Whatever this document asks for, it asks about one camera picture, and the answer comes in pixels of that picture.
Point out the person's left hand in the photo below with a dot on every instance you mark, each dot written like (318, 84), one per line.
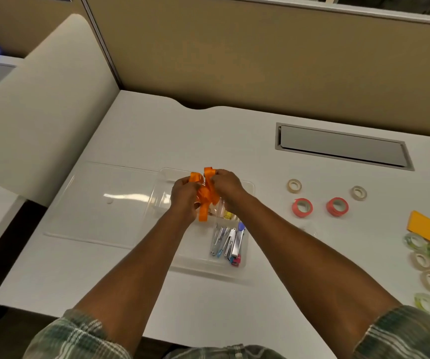
(185, 199)

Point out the person's right hand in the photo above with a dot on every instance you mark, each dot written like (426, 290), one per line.
(231, 190)

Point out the yellow tube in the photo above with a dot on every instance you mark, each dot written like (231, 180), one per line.
(228, 215)

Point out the small beige tape roll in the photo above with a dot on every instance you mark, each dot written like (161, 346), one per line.
(353, 193)
(289, 186)

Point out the clear plastic organizer box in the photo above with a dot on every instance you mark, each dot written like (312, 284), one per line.
(192, 257)

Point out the pink tape roll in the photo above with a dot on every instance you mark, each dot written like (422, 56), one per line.
(295, 209)
(329, 208)

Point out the orange sticky note pad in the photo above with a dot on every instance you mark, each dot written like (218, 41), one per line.
(426, 228)

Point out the person's left forearm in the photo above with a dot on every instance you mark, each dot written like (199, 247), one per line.
(136, 280)

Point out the person's right forearm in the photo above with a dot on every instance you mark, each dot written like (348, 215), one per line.
(312, 280)

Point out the clear plastic lid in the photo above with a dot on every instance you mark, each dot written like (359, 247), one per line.
(99, 213)

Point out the tan partition panel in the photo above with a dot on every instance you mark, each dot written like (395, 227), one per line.
(24, 18)
(274, 59)

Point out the white divider panel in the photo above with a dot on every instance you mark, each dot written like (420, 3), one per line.
(43, 119)

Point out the green plaid shirt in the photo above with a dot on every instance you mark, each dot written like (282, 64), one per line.
(69, 336)

